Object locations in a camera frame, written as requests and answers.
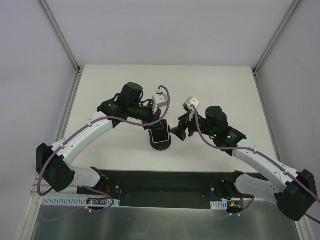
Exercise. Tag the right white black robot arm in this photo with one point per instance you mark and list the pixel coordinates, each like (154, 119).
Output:
(293, 192)

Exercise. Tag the right aluminium frame post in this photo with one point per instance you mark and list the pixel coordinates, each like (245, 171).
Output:
(277, 34)

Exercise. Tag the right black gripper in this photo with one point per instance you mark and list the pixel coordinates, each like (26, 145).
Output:
(186, 125)

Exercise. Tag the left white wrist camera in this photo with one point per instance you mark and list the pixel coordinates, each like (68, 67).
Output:
(160, 99)

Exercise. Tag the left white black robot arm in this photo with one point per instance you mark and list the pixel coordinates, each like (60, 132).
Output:
(54, 163)

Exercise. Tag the left white cable duct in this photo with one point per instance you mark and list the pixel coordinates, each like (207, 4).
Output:
(68, 201)

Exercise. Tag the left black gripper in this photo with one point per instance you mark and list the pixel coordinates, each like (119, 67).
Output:
(155, 122)

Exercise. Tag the right white cable duct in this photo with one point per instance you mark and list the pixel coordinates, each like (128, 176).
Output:
(219, 205)

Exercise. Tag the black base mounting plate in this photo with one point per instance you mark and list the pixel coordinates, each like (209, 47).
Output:
(159, 189)

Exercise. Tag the aluminium frame post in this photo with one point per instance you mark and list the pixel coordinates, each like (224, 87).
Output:
(59, 34)
(277, 34)

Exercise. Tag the aluminium rail left front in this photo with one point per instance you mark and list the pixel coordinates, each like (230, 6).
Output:
(41, 188)

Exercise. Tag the left aluminium frame post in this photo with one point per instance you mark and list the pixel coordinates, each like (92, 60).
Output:
(59, 34)

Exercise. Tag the black phone pink case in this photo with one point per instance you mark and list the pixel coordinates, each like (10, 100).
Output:
(159, 136)

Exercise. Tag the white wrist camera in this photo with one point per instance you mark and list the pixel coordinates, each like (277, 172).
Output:
(160, 99)
(191, 105)

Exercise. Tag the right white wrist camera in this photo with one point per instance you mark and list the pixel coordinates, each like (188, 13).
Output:
(191, 105)

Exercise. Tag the black phone stand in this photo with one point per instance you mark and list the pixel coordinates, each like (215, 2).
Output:
(161, 146)

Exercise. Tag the white cable duct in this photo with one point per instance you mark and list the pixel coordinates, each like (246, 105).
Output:
(219, 205)
(68, 201)

